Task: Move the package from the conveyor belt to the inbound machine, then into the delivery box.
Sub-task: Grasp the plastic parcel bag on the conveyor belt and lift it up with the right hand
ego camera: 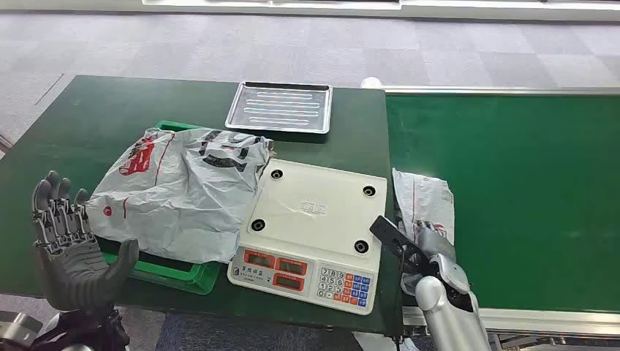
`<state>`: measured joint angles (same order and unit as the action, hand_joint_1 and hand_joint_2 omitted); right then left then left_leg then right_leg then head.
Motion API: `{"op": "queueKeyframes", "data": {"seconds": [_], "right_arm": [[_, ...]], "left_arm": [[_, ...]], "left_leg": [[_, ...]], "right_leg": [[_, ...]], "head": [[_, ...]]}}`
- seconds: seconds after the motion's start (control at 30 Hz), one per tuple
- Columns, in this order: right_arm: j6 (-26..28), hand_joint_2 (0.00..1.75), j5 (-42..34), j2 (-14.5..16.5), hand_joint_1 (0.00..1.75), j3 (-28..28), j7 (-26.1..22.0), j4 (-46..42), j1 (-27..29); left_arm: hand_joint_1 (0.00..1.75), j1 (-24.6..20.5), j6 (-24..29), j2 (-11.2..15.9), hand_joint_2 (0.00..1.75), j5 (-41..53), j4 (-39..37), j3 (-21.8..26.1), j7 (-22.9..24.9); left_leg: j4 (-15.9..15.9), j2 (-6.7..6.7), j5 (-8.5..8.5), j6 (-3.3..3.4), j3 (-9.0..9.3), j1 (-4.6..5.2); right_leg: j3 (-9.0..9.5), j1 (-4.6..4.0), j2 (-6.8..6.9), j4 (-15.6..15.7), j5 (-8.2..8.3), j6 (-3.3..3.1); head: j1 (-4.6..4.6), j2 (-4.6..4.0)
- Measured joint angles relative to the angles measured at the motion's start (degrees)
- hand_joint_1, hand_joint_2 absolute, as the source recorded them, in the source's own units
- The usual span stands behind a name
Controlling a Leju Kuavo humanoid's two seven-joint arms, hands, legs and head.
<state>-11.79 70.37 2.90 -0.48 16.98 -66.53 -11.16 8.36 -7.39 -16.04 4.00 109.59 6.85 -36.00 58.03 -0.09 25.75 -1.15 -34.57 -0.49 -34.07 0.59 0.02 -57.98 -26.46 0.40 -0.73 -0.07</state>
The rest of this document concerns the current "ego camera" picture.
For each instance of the green conveyor belt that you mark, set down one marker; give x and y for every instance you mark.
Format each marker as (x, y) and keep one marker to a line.
(523, 194)

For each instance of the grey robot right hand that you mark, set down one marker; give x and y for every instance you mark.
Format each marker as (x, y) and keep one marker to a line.
(433, 242)

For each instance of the small grey plastic mailer package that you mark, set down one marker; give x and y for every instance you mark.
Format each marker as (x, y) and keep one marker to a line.
(424, 198)

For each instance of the silver metal tray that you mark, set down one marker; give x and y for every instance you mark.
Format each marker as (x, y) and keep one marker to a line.
(281, 106)

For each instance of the white electronic weighing scale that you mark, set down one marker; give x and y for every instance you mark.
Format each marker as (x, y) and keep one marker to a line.
(310, 213)

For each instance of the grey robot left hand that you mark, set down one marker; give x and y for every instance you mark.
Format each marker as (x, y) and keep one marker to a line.
(72, 271)

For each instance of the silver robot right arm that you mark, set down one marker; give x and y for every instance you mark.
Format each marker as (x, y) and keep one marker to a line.
(445, 315)

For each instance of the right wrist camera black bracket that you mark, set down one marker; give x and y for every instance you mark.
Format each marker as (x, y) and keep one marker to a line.
(390, 235)

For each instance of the white conveyor roller end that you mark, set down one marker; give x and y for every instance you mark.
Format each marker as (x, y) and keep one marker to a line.
(370, 83)

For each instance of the green plastic bin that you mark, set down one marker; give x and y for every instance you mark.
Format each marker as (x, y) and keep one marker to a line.
(189, 278)

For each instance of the large grey plastic mailer package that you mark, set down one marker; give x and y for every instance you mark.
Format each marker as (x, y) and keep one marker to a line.
(184, 198)

